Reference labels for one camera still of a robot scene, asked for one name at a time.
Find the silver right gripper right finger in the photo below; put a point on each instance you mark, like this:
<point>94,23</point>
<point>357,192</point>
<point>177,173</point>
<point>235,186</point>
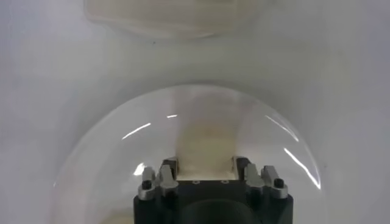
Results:
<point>254,181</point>

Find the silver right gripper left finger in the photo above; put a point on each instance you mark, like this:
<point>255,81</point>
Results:
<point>164,182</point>

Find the white steamed baozi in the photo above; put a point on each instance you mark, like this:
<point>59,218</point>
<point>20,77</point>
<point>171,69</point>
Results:
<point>207,146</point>

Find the stainless steel steamer basket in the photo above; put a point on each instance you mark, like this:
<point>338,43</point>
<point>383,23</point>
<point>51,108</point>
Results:
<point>176,15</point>

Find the round white plate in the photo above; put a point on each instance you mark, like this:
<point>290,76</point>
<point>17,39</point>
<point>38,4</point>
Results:
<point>106,158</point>

